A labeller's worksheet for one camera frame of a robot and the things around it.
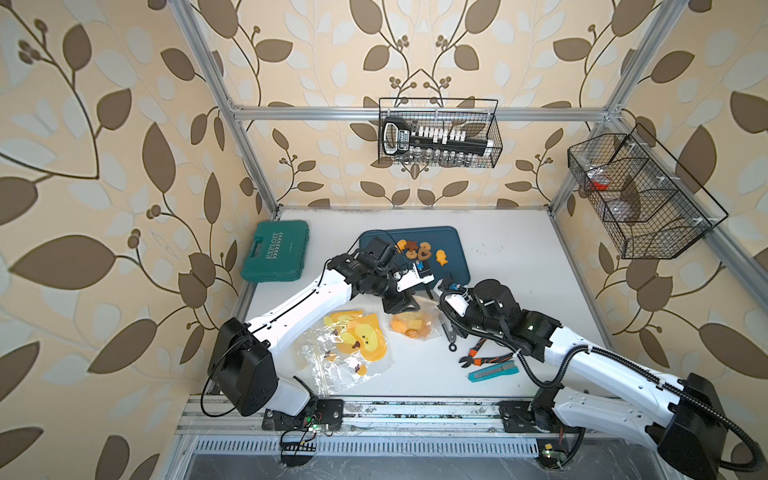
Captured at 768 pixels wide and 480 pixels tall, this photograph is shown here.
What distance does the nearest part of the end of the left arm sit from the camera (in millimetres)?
575

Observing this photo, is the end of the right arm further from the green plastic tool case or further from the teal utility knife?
the green plastic tool case

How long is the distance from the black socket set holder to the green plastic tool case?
0.49 m

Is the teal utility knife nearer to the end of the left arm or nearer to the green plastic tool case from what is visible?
the end of the left arm

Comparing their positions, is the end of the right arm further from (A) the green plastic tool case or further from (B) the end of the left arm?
(A) the green plastic tool case

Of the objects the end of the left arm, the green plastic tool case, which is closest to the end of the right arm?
the end of the left arm

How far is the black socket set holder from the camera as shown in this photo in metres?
0.83

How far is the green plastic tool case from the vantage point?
100 cm

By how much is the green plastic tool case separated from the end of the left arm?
420 millimetres

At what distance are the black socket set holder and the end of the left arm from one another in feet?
1.21

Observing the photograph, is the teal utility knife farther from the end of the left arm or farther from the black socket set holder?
the black socket set holder
